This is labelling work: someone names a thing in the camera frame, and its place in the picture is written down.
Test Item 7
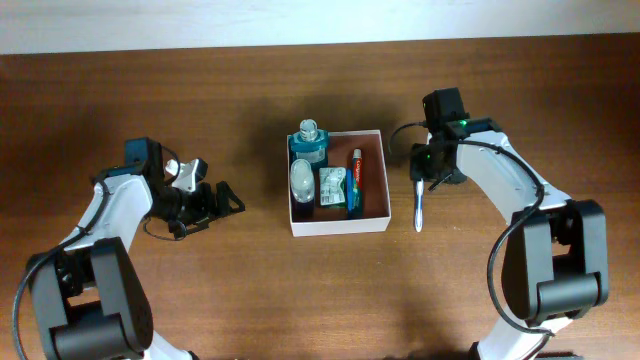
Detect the blue and white toothbrush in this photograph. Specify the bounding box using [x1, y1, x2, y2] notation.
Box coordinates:
[414, 179, 424, 232]

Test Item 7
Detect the clear pump soap bottle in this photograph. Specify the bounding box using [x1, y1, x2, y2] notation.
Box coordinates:
[289, 159, 315, 220]

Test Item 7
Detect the green Colgate toothpaste tube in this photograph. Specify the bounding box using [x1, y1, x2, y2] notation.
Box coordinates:
[349, 148, 363, 218]

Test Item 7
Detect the blue disposable razor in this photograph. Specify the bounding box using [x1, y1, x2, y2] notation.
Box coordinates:
[345, 168, 356, 219]

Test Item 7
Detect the blue Listerine mouthwash bottle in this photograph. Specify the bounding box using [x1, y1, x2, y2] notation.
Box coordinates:
[288, 119, 330, 171]

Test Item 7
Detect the green and white soap packet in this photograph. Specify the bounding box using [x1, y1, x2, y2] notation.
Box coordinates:
[319, 167, 347, 207]

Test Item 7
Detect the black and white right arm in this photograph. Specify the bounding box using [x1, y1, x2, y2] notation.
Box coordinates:
[410, 88, 609, 359]

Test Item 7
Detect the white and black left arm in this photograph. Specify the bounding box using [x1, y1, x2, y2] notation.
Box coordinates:
[11, 137, 245, 360]

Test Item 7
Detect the white cardboard box, pink inside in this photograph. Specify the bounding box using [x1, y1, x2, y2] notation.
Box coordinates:
[288, 130, 392, 237]

